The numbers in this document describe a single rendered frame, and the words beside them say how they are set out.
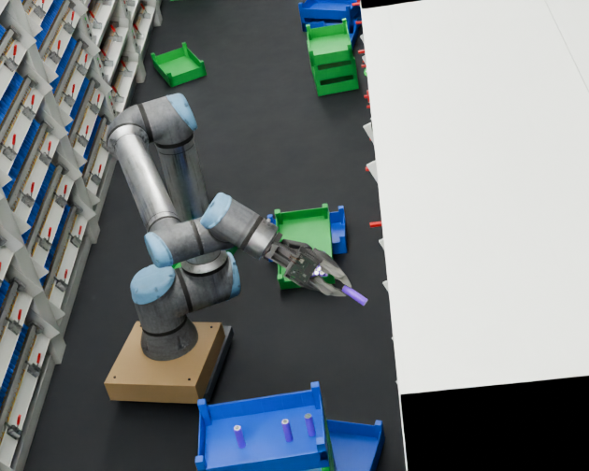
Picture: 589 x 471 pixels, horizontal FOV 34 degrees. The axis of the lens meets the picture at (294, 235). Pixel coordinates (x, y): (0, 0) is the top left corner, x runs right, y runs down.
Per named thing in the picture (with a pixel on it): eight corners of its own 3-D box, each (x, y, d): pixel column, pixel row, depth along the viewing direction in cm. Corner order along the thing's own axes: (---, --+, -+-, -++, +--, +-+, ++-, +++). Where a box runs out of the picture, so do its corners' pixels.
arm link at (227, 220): (216, 194, 231) (219, 184, 221) (261, 221, 231) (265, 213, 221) (195, 227, 229) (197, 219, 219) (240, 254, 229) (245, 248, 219)
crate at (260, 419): (202, 485, 225) (194, 463, 221) (204, 421, 242) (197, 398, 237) (329, 466, 224) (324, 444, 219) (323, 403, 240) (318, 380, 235)
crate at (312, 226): (335, 283, 352) (333, 272, 345) (280, 290, 354) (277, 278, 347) (330, 214, 368) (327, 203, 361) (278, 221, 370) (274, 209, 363)
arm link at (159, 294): (136, 313, 320) (122, 270, 311) (185, 296, 324) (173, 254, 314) (145, 339, 308) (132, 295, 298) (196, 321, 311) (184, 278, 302)
